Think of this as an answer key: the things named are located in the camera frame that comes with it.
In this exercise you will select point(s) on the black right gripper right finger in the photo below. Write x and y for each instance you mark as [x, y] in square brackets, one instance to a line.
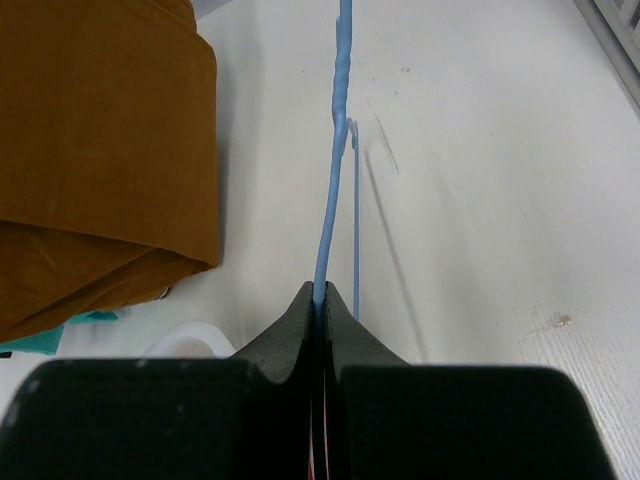
[388, 419]

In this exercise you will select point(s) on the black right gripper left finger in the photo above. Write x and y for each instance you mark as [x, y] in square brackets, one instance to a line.
[243, 417]

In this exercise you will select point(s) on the brown trousers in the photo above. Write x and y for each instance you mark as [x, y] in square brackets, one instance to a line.
[109, 175]

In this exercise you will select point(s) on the blue wire hanger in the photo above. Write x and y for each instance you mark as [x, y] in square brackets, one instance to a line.
[345, 131]

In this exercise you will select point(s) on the teal trousers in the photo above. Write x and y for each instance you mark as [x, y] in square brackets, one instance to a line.
[47, 343]

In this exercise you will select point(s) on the white plastic mesh basket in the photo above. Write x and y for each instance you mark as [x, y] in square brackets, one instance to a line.
[192, 339]

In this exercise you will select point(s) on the right aluminium frame struts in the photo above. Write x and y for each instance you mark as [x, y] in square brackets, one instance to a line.
[615, 24]

